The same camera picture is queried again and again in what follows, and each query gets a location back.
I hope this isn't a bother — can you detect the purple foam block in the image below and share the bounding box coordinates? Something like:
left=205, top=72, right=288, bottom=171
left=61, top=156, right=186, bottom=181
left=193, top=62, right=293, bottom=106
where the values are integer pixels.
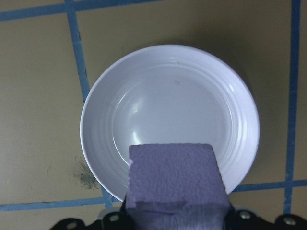
left=124, top=143, right=231, bottom=230

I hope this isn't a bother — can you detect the purple round plate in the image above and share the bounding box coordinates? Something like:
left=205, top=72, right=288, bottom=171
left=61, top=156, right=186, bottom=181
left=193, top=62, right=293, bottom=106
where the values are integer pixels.
left=80, top=44, right=260, bottom=202

